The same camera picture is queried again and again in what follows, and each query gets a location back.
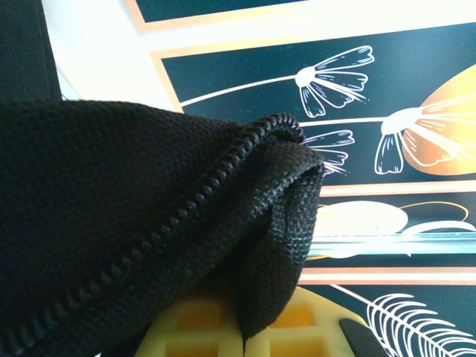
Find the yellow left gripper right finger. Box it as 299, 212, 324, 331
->
245, 286, 388, 357

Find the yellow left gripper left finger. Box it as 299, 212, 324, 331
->
134, 288, 245, 357

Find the black backpack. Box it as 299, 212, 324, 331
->
0, 0, 327, 357

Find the aluminium corner post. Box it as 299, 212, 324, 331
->
308, 230, 476, 258

